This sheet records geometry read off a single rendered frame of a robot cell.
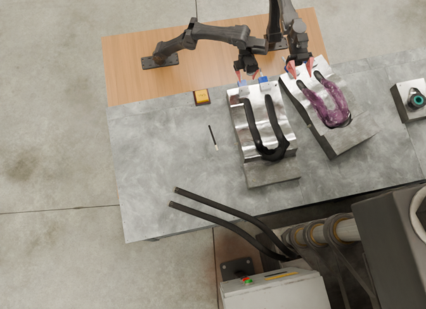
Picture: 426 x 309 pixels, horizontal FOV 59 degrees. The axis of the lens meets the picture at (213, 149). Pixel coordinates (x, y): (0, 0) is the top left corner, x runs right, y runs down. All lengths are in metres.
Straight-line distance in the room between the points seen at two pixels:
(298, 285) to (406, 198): 0.57
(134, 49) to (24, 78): 1.29
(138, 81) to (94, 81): 1.01
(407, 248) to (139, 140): 1.48
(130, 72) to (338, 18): 1.88
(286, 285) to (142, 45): 1.48
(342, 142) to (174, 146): 0.82
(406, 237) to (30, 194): 2.57
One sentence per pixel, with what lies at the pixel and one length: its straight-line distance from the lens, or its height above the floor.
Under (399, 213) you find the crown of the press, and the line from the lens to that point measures 0.72.
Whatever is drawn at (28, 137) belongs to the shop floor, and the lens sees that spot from 3.05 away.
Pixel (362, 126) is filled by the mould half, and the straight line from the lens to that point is 1.98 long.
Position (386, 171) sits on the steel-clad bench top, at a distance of 2.08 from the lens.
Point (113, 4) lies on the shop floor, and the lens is 3.35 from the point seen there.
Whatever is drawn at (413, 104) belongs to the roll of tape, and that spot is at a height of 0.91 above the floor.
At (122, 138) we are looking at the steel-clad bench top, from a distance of 1.97.
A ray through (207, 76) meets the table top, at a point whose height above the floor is 0.80.
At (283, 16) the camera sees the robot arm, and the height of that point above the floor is 1.23.
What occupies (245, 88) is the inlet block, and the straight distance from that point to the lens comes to 1.90.
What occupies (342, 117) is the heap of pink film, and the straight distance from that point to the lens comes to 1.97.
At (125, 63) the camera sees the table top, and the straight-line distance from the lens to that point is 2.13.
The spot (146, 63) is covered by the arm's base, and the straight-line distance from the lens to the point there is 2.10.
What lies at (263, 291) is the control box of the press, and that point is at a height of 1.47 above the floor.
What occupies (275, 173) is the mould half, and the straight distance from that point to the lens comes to 1.85.
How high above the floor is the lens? 2.64
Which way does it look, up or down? 75 degrees down
